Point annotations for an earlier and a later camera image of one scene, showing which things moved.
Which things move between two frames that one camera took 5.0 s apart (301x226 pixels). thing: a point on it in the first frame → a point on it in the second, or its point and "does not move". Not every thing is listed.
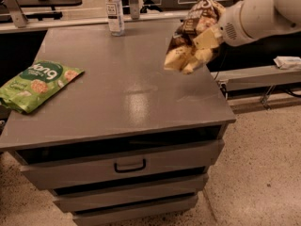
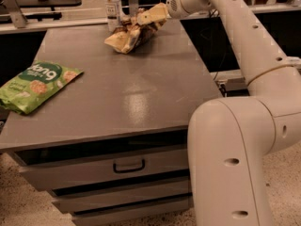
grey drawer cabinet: x=129 y=142 does not move
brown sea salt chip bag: x=203 y=15 → x=133 y=35
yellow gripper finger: x=206 y=40 → x=153 y=14
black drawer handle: x=131 y=169 does not move
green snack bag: x=37 y=85 does not move
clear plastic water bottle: x=115 y=10 does not move
